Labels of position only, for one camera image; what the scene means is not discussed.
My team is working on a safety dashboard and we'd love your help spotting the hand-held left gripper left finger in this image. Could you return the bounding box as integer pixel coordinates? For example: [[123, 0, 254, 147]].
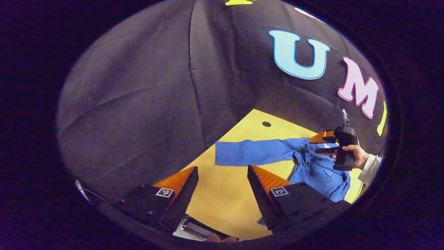
[[120, 166, 199, 233]]

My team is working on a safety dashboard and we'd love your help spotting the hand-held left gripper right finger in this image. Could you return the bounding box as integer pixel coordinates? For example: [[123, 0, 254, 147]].
[[247, 164, 351, 231]]

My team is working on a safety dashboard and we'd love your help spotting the blue button shirt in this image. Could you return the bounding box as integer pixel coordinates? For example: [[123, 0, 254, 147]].
[[215, 138, 351, 225]]

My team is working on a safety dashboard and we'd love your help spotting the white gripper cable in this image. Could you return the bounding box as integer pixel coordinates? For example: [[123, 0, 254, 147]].
[[75, 179, 110, 205]]

